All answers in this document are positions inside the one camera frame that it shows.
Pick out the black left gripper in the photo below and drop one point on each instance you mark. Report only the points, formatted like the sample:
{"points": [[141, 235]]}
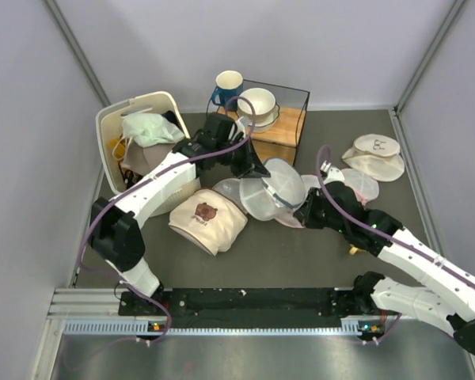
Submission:
{"points": [[253, 167]]}

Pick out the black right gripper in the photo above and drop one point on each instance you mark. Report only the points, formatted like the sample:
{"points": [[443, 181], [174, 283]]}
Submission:
{"points": [[305, 212]]}

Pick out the blue zipper white mesh bag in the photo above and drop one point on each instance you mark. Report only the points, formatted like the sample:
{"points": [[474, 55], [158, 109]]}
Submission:
{"points": [[268, 198]]}

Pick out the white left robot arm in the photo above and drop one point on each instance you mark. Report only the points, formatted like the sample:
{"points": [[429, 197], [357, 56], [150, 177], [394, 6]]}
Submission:
{"points": [[115, 229]]}

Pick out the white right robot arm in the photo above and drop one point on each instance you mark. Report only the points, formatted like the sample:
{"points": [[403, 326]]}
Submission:
{"points": [[445, 295]]}

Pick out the pink trimmed mesh laundry bag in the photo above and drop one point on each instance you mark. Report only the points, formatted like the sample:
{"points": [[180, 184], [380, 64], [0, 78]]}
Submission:
{"points": [[364, 187]]}

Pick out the bear print cream bag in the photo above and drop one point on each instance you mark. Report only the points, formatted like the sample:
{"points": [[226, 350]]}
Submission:
{"points": [[208, 220]]}

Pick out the beige trimmed cream mesh bag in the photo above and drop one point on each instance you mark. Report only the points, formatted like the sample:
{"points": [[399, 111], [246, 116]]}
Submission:
{"points": [[378, 156]]}

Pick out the cream plastic laundry basket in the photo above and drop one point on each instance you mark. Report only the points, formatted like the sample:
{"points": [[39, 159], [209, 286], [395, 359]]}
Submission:
{"points": [[108, 126]]}

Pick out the silver round insulated pad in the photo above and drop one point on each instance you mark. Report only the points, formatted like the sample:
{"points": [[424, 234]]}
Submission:
{"points": [[230, 188]]}

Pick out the white scalloped plate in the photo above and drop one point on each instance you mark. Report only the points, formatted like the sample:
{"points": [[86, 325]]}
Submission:
{"points": [[264, 121]]}

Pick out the cream ceramic bowl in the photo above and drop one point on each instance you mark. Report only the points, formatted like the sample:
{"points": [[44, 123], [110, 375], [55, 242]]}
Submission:
{"points": [[259, 97]]}

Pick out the blue ceramic mug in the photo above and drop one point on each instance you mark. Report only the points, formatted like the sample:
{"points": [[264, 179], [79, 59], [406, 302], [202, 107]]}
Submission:
{"points": [[229, 84]]}

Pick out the pile of clothes in basket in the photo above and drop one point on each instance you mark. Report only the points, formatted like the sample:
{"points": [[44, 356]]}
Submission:
{"points": [[145, 139]]}

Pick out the black wire wooden shelf rack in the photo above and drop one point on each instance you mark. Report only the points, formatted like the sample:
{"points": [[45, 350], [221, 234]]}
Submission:
{"points": [[283, 138]]}

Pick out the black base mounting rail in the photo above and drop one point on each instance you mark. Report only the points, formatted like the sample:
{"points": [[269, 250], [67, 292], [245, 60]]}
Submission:
{"points": [[262, 308]]}

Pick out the grey slotted cable duct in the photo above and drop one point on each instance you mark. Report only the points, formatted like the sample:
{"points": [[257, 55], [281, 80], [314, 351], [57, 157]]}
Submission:
{"points": [[145, 328]]}

